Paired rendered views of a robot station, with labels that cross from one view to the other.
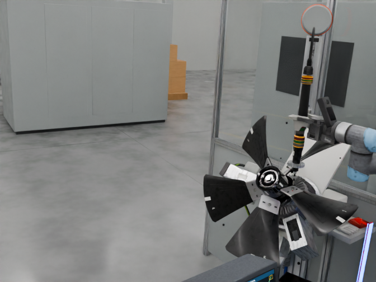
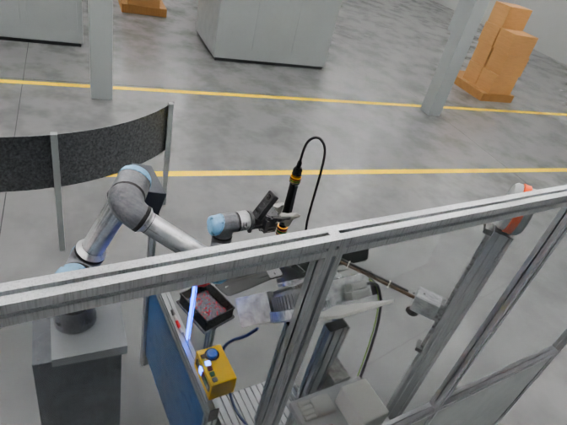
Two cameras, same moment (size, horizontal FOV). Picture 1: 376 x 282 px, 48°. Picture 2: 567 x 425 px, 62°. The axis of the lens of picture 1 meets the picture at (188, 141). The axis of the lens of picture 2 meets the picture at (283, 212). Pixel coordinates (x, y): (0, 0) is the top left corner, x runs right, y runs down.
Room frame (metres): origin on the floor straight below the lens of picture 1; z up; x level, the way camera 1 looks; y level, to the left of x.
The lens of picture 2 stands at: (1.71, -1.98, 2.55)
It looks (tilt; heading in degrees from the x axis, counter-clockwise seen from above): 35 degrees down; 92
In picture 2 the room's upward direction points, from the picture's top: 15 degrees clockwise
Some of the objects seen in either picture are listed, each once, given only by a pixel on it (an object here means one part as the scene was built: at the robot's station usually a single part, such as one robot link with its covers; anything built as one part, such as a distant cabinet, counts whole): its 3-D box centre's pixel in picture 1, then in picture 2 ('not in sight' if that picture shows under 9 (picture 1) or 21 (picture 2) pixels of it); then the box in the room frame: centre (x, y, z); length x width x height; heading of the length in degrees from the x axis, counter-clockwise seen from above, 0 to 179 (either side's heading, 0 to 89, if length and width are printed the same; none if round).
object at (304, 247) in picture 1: (300, 236); not in sight; (1.64, -0.50, 0.98); 0.20 x 0.16 x 0.20; 129
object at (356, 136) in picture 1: (363, 139); (223, 224); (1.45, -0.62, 1.48); 0.11 x 0.08 x 0.09; 39
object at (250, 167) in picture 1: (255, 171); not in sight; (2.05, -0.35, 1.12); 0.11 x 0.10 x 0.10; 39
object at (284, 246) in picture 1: (279, 246); not in sight; (1.69, -0.43, 0.91); 0.12 x 0.08 x 0.12; 129
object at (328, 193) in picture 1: (325, 203); not in sight; (2.18, -0.78, 0.91); 0.17 x 0.16 x 0.11; 129
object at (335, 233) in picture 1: (332, 221); not in sight; (2.10, -0.80, 0.84); 0.36 x 0.24 x 0.03; 39
